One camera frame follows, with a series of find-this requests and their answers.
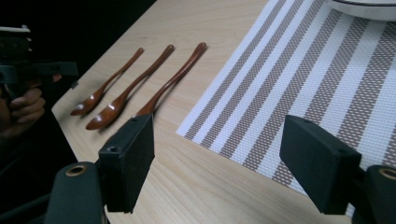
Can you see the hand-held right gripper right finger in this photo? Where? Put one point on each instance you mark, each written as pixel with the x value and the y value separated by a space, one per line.
pixel 317 165

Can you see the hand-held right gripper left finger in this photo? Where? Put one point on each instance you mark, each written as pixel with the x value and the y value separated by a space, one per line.
pixel 127 161

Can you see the small brown wooden spoon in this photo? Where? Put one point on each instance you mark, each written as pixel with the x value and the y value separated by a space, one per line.
pixel 102 90

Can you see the medium brown wooden spoon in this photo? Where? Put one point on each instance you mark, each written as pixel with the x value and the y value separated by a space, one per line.
pixel 130 90

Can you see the striped woven placemat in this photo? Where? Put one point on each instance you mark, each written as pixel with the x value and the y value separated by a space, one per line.
pixel 299 93

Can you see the large brown wooden spoon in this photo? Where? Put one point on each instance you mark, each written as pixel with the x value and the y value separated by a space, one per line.
pixel 174 79

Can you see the white bowl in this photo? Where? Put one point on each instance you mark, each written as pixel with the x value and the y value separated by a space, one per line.
pixel 364 7

